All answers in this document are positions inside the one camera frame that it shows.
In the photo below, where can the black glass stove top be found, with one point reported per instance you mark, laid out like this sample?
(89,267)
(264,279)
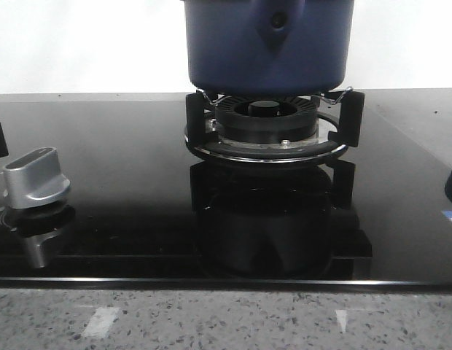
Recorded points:
(144,213)

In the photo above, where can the silver stove knob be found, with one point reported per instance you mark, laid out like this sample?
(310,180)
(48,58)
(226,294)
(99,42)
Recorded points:
(35,179)

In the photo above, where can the blue cooking pot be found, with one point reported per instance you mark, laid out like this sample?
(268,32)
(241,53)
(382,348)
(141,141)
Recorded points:
(267,48)

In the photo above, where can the black gas burner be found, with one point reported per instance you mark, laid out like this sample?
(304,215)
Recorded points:
(253,123)

